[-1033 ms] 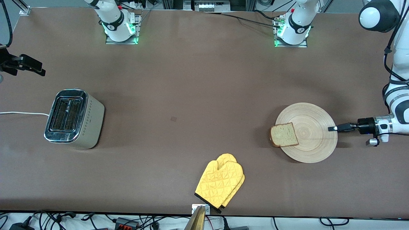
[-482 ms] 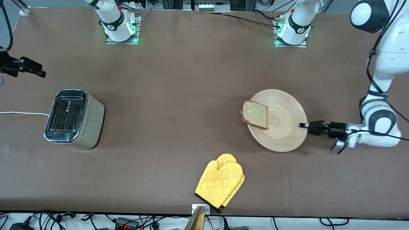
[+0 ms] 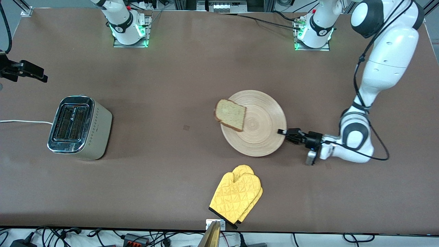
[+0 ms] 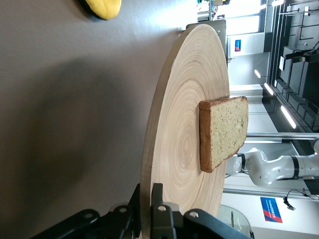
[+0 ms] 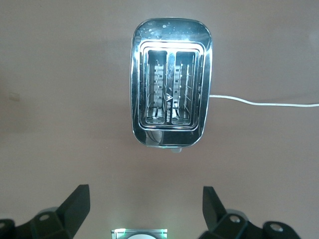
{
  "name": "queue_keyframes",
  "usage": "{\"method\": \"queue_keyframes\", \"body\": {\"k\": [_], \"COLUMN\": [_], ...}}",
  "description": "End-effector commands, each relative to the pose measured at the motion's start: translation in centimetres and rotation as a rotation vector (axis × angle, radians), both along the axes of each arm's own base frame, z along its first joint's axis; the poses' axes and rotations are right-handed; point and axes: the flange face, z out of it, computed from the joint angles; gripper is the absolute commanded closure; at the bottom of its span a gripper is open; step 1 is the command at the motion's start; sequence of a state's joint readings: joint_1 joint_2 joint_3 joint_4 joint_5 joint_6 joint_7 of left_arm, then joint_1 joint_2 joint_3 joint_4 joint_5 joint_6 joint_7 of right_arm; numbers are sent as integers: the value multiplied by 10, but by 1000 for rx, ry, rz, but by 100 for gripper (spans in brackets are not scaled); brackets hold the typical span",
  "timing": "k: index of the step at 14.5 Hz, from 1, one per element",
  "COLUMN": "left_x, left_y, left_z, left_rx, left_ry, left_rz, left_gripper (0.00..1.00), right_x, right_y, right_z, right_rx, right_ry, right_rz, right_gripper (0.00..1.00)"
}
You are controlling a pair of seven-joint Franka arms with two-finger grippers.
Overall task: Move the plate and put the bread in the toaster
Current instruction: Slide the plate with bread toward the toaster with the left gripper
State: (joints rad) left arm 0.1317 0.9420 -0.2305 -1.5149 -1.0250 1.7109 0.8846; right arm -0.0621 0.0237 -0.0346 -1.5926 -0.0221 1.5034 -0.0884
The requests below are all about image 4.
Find large blue red poster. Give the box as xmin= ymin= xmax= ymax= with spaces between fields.
xmin=260 ymin=196 xmax=284 ymax=224

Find yellow quilted oven mitt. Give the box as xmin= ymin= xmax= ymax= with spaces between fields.
xmin=79 ymin=0 xmax=123 ymax=21

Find round light wooden plate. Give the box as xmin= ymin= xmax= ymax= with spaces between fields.
xmin=140 ymin=24 xmax=231 ymax=239

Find slice of brown-crust bread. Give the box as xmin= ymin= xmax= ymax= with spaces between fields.
xmin=198 ymin=96 xmax=249 ymax=174

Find aluminium frame pole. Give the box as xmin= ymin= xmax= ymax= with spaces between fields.
xmin=245 ymin=132 xmax=319 ymax=140
xmin=222 ymin=187 xmax=319 ymax=201

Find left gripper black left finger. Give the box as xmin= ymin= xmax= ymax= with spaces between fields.
xmin=31 ymin=183 xmax=142 ymax=239

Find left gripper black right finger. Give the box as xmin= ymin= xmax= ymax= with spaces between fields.
xmin=150 ymin=182 xmax=253 ymax=239

